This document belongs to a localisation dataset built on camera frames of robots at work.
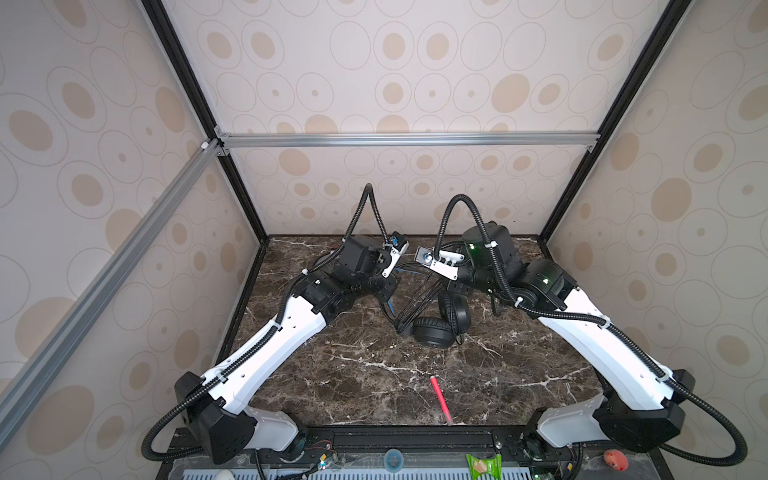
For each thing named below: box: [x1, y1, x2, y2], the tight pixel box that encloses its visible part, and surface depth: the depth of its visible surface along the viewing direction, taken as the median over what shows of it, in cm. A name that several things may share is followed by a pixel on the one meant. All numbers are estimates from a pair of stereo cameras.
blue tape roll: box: [384, 448, 404, 473], surface depth 73 cm
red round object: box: [603, 449, 629, 472], surface depth 71 cm
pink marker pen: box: [429, 376, 453, 426], surface depth 83 cm
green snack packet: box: [465, 454, 503, 480], surface depth 71 cm
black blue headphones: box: [382, 277, 471, 349], surface depth 64 cm
